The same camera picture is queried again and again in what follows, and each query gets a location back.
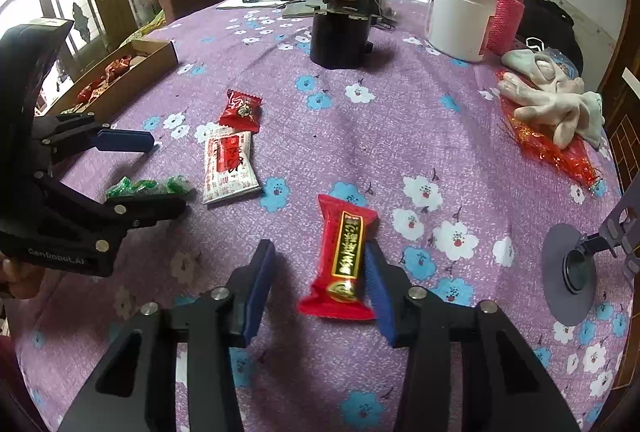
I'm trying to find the green candy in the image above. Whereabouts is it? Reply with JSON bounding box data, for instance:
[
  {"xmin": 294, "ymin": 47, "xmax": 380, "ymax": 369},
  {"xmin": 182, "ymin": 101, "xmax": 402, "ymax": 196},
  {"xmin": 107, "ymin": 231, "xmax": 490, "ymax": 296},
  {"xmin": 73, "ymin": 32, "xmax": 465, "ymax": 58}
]
[{"xmin": 105, "ymin": 175, "xmax": 193, "ymax": 200}]

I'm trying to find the brown wooden cabinet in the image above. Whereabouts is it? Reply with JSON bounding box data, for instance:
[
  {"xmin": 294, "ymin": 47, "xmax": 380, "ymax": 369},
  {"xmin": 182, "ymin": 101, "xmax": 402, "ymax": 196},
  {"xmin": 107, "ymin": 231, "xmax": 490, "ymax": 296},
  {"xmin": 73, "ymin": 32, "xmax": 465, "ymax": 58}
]
[{"xmin": 597, "ymin": 0, "xmax": 640, "ymax": 193}]

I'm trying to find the brown cardboard box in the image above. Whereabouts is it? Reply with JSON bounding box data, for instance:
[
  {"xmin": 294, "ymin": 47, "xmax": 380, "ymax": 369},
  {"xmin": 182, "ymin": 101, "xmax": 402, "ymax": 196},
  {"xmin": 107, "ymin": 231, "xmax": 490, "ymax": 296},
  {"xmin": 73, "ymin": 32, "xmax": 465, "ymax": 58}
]
[{"xmin": 35, "ymin": 38, "xmax": 179, "ymax": 117}]

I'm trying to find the white cloth glove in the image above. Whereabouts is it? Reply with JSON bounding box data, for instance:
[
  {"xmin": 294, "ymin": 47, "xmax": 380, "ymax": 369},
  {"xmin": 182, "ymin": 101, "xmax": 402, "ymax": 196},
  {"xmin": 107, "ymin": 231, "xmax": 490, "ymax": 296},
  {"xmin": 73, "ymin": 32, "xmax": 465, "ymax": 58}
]
[
  {"xmin": 501, "ymin": 49, "xmax": 585, "ymax": 87},
  {"xmin": 497, "ymin": 72, "xmax": 606, "ymax": 150}
]

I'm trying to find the clear plastic jar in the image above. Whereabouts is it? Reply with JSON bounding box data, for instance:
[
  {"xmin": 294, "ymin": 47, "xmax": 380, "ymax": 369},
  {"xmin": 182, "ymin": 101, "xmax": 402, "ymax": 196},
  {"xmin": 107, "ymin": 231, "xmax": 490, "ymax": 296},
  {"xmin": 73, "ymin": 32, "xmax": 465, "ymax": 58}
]
[{"xmin": 378, "ymin": 0, "xmax": 436, "ymax": 25}]

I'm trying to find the small red wrapped candy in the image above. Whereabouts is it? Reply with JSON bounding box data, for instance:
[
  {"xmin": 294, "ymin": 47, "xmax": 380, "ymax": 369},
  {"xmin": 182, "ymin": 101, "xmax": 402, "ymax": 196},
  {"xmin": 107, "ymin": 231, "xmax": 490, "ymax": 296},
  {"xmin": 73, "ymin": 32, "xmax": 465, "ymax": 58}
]
[{"xmin": 218, "ymin": 89, "xmax": 263, "ymax": 134}]

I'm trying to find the purple floral tablecloth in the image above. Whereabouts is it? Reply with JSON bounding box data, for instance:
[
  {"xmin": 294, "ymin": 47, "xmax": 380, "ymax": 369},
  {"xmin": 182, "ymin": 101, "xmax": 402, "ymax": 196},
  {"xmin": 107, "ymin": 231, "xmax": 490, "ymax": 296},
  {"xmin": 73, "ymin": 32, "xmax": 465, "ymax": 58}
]
[{"xmin": 15, "ymin": 0, "xmax": 631, "ymax": 432}]

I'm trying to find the red mesh bag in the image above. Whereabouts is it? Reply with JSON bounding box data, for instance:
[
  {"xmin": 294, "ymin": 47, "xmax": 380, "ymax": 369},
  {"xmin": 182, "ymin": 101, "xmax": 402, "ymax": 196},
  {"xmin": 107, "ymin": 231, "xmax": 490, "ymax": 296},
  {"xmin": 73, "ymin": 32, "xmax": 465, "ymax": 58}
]
[{"xmin": 495, "ymin": 69, "xmax": 606, "ymax": 197}]

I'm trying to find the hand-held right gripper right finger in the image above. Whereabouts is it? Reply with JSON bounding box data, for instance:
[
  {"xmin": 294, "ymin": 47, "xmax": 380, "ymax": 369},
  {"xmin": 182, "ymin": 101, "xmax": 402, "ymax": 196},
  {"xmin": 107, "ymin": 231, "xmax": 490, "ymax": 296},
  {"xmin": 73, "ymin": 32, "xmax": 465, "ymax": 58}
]
[{"xmin": 364, "ymin": 239, "xmax": 583, "ymax": 432}]

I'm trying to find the cartoon print plastic bag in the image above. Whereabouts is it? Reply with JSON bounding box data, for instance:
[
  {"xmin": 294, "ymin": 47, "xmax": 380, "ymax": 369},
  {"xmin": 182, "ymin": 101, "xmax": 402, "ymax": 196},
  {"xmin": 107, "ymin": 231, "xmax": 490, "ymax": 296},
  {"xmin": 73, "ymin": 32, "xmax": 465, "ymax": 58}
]
[{"xmin": 542, "ymin": 46, "xmax": 581, "ymax": 77}]

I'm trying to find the white plastic jar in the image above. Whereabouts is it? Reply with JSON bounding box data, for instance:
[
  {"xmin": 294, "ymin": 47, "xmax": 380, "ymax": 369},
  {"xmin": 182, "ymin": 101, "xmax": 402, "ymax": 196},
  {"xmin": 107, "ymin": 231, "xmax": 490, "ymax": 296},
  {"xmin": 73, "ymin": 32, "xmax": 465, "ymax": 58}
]
[{"xmin": 425, "ymin": 0, "xmax": 498, "ymax": 63}]

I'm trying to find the pink sleeved thermos bottle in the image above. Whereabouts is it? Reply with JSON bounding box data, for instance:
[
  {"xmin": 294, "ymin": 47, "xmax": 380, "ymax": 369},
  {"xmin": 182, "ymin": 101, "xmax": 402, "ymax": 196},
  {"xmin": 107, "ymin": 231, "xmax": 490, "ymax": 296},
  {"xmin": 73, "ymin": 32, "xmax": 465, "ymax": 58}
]
[{"xmin": 475, "ymin": 0, "xmax": 528, "ymax": 57}]

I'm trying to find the grey notebook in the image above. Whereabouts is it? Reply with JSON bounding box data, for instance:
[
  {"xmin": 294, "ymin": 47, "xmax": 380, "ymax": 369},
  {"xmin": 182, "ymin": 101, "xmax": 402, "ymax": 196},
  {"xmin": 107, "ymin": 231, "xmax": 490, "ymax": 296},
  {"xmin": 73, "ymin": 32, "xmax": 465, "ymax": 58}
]
[{"xmin": 281, "ymin": 0, "xmax": 321, "ymax": 20}]

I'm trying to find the white red snack packet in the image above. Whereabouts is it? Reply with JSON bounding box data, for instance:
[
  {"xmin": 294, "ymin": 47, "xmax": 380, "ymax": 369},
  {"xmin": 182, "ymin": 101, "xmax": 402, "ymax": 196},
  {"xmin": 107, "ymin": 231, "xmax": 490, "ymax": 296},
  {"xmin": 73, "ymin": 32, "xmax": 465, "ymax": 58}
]
[{"xmin": 201, "ymin": 128, "xmax": 262, "ymax": 205}]

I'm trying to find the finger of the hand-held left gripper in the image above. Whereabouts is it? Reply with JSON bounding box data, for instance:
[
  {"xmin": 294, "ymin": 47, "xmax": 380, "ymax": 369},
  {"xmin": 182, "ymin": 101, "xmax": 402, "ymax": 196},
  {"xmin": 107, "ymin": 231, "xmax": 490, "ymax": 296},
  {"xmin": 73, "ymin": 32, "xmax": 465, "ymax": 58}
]
[
  {"xmin": 34, "ymin": 111, "xmax": 157, "ymax": 165},
  {"xmin": 37, "ymin": 173, "xmax": 189, "ymax": 233}
]

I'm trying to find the long red snack bar packet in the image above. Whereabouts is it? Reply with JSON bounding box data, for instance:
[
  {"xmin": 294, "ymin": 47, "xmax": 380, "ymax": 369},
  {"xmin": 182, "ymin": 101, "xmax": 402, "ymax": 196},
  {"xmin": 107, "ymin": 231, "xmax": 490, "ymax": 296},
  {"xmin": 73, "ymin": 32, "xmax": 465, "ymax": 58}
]
[{"xmin": 297, "ymin": 194, "xmax": 378, "ymax": 321}]

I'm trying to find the person's left hand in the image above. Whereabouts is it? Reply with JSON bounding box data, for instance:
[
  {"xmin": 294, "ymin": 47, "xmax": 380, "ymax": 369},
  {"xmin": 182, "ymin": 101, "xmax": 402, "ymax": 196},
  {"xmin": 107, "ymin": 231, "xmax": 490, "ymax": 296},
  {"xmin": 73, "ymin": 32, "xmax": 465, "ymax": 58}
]
[{"xmin": 0, "ymin": 258, "xmax": 52, "ymax": 301}]

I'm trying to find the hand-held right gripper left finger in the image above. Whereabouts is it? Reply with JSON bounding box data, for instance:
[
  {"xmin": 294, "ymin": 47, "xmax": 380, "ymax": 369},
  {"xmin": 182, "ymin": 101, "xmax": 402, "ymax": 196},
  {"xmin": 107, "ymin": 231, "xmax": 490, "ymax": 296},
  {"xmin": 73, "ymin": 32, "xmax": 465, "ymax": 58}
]
[{"xmin": 57, "ymin": 239, "xmax": 277, "ymax": 432}]

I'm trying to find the yellow patterned cushion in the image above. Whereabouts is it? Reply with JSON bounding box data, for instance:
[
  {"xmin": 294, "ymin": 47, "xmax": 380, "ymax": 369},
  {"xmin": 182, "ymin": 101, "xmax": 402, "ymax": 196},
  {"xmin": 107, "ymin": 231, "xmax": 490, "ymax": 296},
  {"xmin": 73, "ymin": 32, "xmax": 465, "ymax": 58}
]
[{"xmin": 135, "ymin": 9, "xmax": 166, "ymax": 35}]

